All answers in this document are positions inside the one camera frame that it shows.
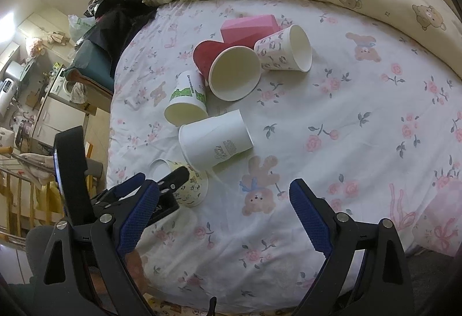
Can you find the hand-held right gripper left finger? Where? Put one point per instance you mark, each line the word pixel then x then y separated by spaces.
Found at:
pixel 139 216

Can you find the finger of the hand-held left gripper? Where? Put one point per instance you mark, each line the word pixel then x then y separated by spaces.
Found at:
pixel 131 184
pixel 177 177

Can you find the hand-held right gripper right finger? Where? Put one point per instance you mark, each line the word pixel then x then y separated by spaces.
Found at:
pixel 310 218

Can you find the small cartoon print paper cup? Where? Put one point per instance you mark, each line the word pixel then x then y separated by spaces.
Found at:
pixel 193 188

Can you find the plain white paper cup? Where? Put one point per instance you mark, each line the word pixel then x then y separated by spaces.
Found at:
pixel 216 142

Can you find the white cup with green band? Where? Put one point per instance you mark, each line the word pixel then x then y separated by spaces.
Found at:
pixel 187 99

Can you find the red paper cup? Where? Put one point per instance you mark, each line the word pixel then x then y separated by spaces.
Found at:
pixel 227 67

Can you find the large cartoon print paper cup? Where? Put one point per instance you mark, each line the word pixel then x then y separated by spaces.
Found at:
pixel 283 48

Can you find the pale cloth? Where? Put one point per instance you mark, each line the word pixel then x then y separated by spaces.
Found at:
pixel 36 162

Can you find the wooden railing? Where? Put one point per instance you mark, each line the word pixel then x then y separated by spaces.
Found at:
pixel 21 197

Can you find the white cabinet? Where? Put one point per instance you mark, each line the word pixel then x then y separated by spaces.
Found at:
pixel 59 110

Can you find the white appliance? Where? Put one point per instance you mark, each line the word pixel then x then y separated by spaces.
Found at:
pixel 10 85

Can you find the green cushioned chair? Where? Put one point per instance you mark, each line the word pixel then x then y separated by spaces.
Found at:
pixel 90 61

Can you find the floral bear print bedsheet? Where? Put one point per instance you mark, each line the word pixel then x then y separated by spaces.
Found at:
pixel 361 113

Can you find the white plastic bag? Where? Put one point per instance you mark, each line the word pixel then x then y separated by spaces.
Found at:
pixel 77 25

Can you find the pile of dark clothes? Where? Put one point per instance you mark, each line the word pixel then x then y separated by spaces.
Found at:
pixel 115 23

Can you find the pink box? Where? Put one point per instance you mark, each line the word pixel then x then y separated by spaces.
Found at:
pixel 249 29

